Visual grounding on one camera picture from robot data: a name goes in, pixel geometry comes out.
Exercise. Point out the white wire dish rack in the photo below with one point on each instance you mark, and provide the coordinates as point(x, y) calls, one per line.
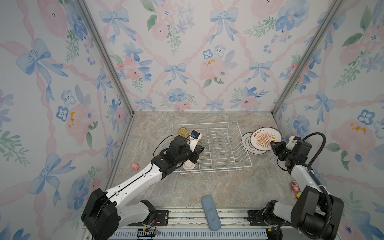
point(223, 147)

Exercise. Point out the white plate green rim logo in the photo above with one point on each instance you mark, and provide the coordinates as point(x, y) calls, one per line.
point(246, 142)

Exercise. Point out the aluminium front rail frame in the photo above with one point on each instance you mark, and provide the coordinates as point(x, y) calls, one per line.
point(192, 224)

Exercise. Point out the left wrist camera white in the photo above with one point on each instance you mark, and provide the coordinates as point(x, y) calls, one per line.
point(194, 138)

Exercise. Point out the right aluminium corner post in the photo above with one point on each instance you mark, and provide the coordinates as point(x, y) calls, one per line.
point(330, 16)

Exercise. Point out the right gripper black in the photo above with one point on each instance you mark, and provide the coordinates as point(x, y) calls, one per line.
point(276, 148)

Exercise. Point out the white ribbed bowl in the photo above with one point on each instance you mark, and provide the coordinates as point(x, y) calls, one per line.
point(189, 169)

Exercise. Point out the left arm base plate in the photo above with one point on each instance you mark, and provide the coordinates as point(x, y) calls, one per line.
point(159, 218)

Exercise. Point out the yellow translucent plastic cup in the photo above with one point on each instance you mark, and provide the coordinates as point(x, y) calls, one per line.
point(183, 132)

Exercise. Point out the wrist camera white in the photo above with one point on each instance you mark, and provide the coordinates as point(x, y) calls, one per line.
point(194, 138)
point(292, 142)

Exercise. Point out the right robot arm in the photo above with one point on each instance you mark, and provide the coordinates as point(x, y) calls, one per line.
point(316, 213)

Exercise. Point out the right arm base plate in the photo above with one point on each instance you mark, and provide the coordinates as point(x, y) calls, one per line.
point(258, 218)

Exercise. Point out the aluminium corner post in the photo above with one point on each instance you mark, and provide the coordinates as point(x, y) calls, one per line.
point(330, 16)
point(95, 34)

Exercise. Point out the left aluminium corner post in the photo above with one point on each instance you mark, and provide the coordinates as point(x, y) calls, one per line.
point(95, 34)

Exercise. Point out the small pink toy figure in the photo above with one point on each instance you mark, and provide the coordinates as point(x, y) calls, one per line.
point(135, 166)

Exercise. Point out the blue oval sponge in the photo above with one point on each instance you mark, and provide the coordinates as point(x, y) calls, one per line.
point(211, 213)

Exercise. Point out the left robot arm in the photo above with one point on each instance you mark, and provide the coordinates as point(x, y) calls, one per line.
point(107, 211)

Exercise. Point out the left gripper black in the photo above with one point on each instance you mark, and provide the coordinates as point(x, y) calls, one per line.
point(196, 153)

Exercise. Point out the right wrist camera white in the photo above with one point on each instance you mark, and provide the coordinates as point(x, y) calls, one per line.
point(292, 142)

